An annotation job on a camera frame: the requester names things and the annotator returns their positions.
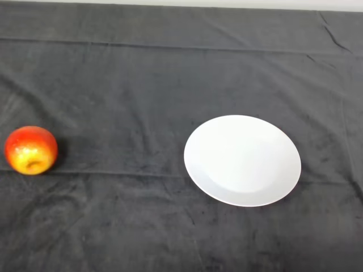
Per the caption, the red yellow apple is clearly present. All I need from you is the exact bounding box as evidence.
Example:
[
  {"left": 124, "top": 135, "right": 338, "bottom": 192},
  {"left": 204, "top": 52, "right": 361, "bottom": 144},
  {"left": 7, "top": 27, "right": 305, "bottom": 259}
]
[{"left": 3, "top": 125, "right": 59, "bottom": 176}]

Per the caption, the white round plate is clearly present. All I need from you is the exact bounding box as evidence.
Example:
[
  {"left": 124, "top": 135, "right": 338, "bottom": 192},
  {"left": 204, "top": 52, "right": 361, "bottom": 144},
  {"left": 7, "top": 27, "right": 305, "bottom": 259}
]
[{"left": 183, "top": 114, "right": 302, "bottom": 208}]

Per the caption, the black cloth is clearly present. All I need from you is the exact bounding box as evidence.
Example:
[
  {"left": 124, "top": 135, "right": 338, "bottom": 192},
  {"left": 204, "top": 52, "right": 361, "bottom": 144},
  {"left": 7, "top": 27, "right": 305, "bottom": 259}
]
[{"left": 0, "top": 2, "right": 363, "bottom": 272}]

